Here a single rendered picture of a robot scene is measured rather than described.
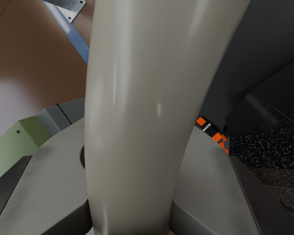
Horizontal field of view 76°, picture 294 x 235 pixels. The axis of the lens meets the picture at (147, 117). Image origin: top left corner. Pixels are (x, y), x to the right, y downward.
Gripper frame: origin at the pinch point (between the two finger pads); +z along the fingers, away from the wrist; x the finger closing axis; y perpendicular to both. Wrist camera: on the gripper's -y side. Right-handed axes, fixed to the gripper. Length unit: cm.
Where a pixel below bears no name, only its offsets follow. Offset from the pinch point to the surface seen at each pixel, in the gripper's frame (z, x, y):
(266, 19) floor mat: 106, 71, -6
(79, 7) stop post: 150, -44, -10
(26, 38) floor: 165, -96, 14
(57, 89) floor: 147, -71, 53
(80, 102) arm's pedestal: 63, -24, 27
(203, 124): 101, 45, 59
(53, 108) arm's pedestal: 50, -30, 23
